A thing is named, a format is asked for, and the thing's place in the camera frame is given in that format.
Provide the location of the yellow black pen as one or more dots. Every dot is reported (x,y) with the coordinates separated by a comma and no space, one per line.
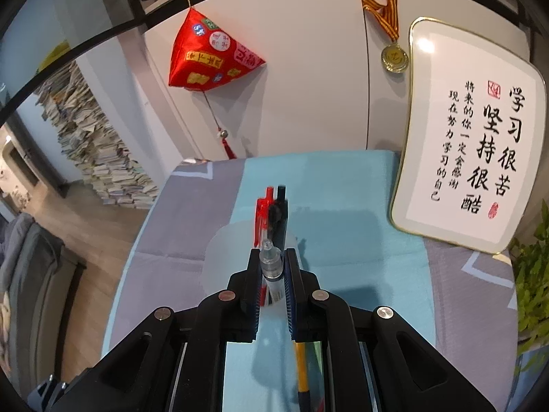
(300,364)

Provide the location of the wide glass cabinet door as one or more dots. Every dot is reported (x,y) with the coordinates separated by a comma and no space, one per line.
(64,4)

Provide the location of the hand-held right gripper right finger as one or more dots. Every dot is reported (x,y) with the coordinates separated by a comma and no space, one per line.
(296,304)

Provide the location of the green leafy plant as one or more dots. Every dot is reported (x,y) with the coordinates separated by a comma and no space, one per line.
(532,292)

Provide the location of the blue grey printed tablecloth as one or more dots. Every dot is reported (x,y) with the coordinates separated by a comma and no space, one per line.
(364,266)

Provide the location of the translucent plastic cup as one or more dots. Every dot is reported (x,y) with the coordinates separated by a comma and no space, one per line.
(223,257)

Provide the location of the yellow plush toy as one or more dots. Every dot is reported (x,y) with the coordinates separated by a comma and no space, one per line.
(55,55)

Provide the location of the red pyramid hanging ornament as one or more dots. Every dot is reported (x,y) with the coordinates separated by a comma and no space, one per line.
(206,51)

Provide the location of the framed calligraphy sign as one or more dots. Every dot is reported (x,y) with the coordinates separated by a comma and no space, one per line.
(450,158)

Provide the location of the grey sofa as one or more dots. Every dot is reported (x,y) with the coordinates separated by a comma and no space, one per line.
(30,287)

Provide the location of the red pen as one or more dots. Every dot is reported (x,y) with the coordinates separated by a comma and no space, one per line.
(261,219)

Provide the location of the gold medal striped ribbon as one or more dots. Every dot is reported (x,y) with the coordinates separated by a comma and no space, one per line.
(394,56)

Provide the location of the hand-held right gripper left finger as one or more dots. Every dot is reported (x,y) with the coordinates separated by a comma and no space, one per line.
(251,304)

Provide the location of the tall pile of books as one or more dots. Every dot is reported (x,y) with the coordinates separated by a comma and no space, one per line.
(98,150)

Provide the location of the clear grey pen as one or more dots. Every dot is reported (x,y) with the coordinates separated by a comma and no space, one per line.
(271,266)

